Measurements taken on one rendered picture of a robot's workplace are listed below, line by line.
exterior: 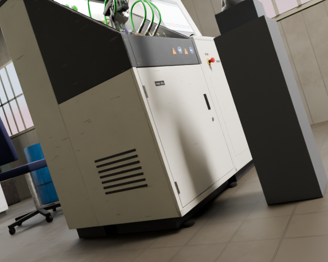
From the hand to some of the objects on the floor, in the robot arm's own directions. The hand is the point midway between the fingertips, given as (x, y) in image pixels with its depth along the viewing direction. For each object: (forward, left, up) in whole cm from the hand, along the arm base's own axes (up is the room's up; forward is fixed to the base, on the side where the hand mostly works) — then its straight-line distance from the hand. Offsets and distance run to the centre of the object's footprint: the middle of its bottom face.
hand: (121, 27), depth 186 cm
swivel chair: (+178, -30, -111) cm, 211 cm away
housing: (+47, -40, -111) cm, 127 cm away
